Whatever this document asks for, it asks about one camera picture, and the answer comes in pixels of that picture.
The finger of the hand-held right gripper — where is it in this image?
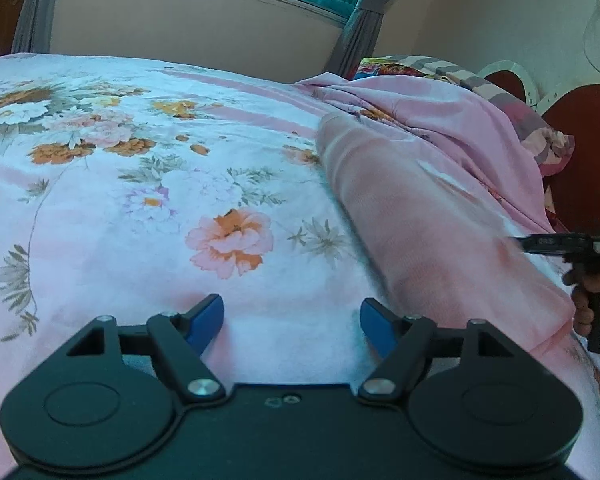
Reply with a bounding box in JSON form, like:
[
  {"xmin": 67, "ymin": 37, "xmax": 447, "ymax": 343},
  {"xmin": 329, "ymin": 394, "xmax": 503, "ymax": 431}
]
[{"xmin": 512, "ymin": 232, "xmax": 591, "ymax": 257}]

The pink quilt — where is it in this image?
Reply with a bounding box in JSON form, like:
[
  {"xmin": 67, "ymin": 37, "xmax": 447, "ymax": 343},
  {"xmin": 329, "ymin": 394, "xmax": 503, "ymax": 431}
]
[{"xmin": 294, "ymin": 55, "xmax": 572, "ymax": 242}]

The floral pink bed sheet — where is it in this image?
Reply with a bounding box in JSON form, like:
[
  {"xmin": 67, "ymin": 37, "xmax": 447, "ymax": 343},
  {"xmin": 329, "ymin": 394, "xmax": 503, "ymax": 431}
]
[{"xmin": 0, "ymin": 53, "xmax": 600, "ymax": 480}]

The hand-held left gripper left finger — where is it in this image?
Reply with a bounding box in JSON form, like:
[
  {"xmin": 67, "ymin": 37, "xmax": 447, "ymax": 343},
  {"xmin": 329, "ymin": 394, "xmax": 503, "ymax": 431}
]
[{"xmin": 66, "ymin": 294, "xmax": 227, "ymax": 404}]

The colourful striped pillow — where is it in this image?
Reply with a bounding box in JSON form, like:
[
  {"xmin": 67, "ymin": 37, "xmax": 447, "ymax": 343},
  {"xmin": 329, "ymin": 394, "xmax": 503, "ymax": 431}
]
[{"xmin": 355, "ymin": 55, "xmax": 577, "ymax": 177}]

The red and white headboard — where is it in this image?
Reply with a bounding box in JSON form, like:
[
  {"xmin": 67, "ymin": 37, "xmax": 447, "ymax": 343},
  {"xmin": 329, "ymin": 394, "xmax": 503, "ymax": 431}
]
[{"xmin": 480, "ymin": 60, "xmax": 600, "ymax": 242}]

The person's right hand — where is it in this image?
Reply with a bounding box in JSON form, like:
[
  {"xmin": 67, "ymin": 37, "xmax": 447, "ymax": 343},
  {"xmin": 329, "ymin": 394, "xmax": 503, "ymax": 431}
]
[{"xmin": 562, "ymin": 267, "xmax": 600, "ymax": 339}]

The pink garment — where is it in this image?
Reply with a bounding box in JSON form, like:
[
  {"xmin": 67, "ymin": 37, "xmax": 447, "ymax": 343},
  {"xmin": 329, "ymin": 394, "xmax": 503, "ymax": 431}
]
[{"xmin": 315, "ymin": 110, "xmax": 577, "ymax": 362}]

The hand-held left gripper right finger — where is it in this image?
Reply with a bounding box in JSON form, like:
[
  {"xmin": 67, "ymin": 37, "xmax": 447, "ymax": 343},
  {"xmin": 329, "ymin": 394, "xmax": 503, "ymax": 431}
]
[{"xmin": 357, "ymin": 297, "xmax": 519, "ymax": 404}]

